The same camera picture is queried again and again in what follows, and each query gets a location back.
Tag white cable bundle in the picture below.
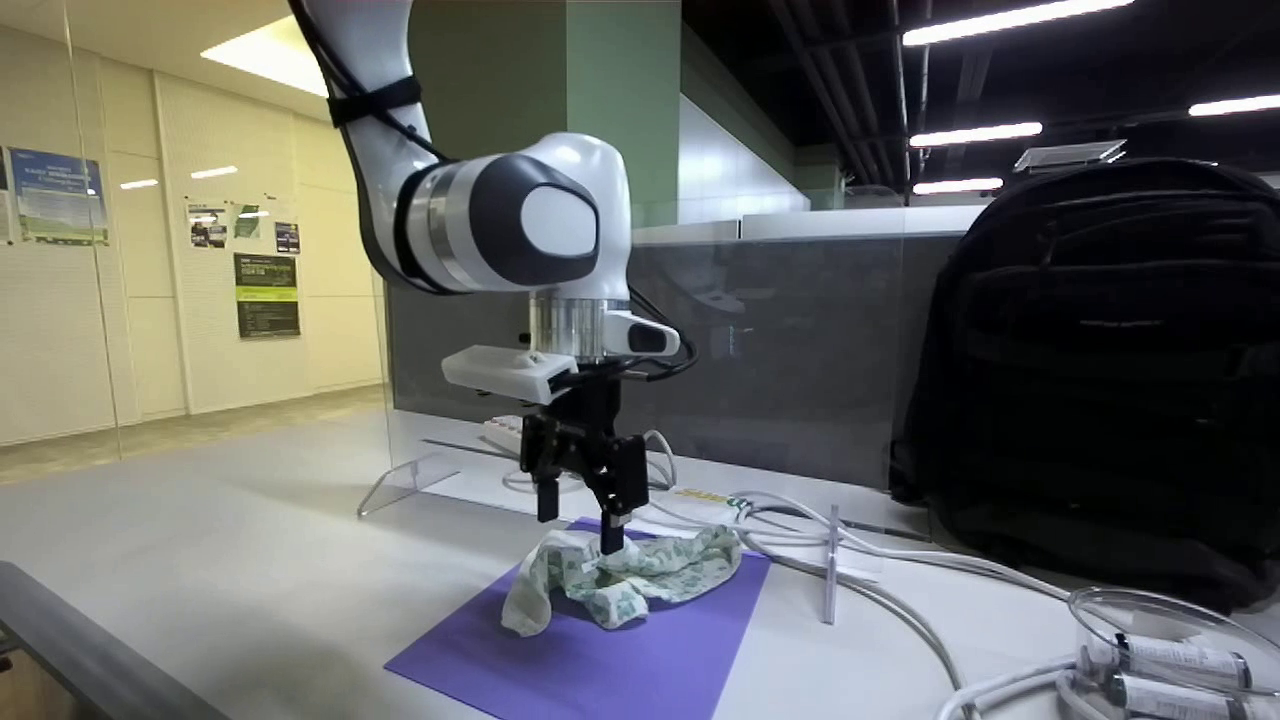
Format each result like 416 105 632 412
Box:
501 426 1280 720

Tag grey desk partition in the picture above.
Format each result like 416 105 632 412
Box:
383 203 994 491

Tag black backpack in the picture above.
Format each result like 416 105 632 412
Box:
888 154 1280 611

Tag purple mat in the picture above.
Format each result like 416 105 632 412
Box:
388 553 769 720

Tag white power strip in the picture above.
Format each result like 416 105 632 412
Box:
480 414 522 457

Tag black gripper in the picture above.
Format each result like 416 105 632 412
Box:
519 363 649 555

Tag white and green cloth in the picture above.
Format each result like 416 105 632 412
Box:
501 524 744 638

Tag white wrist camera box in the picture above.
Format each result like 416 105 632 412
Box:
441 344 575 407

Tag white plug adapters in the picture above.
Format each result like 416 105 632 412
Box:
1075 632 1274 720

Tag green and black wall poster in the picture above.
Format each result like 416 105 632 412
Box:
232 251 301 339

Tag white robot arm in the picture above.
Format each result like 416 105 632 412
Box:
286 0 680 553

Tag blue wall poster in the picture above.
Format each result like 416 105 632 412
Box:
6 147 109 244

